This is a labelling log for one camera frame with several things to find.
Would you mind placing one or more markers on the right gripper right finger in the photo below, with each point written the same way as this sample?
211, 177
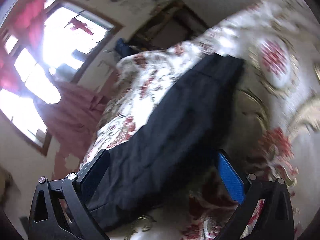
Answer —
235, 180

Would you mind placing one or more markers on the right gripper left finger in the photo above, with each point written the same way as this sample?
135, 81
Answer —
91, 175

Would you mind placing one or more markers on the dark navy padded coat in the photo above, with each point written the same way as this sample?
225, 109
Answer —
177, 144

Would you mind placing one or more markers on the floral white red bedspread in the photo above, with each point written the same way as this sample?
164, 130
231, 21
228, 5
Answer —
274, 131

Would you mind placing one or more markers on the pink window curtain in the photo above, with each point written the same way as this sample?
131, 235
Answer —
68, 111

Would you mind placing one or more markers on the blue backpack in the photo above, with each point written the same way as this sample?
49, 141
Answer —
123, 49

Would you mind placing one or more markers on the brown framed window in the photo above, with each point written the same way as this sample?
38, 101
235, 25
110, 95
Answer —
45, 50

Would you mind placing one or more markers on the red hanging window decoration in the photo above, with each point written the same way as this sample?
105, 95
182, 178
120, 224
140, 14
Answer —
77, 24

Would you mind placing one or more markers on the wooden side shelf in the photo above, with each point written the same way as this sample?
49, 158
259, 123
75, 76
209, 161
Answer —
173, 23

